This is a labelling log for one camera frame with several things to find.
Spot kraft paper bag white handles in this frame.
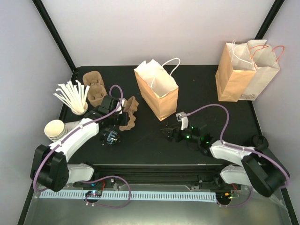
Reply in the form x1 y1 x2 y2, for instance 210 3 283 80
134 58 181 121

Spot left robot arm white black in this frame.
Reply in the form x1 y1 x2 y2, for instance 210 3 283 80
30 96 129 192

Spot black frame post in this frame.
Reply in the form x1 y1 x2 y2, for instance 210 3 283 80
32 0 76 72
255 0 285 39

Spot cup holding white straws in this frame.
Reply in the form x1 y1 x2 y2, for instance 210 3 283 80
53 80 90 115

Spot black printed coffee cup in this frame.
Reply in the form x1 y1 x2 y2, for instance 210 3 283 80
99 127 120 145

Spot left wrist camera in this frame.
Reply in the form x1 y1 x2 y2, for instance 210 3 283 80
117 98 127 112

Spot stack of white paper cups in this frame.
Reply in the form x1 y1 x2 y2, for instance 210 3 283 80
44 120 80 142

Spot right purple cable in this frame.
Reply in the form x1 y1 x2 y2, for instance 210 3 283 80
186 104 290 209

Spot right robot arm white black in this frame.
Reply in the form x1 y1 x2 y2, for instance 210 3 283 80
161 126 290 197

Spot stacked brown pulp cup carriers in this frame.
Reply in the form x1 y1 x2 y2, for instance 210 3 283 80
82 71 107 107

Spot tall kraft paper bag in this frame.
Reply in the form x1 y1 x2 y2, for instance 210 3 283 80
215 41 256 102

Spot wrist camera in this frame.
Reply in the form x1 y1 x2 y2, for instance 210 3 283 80
176 112 189 130
117 98 127 112

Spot purple cable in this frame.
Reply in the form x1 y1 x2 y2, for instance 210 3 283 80
186 104 290 209
32 84 132 208

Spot right black frame post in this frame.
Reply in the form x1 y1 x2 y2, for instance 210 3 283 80
255 0 285 39

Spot light blue slotted cable duct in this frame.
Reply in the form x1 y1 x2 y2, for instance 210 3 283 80
39 189 217 203

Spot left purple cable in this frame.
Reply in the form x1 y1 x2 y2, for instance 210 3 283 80
32 84 132 208

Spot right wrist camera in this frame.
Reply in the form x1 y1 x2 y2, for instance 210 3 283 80
176 112 189 130

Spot white paper bag orange handles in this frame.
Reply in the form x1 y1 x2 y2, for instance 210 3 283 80
240 39 285 101

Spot brown pulp cup carrier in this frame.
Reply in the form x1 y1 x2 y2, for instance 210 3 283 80
119 96 139 131

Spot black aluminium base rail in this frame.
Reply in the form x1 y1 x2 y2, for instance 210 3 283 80
72 164 237 188

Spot left black frame post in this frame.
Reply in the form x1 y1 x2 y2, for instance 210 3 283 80
32 0 76 72

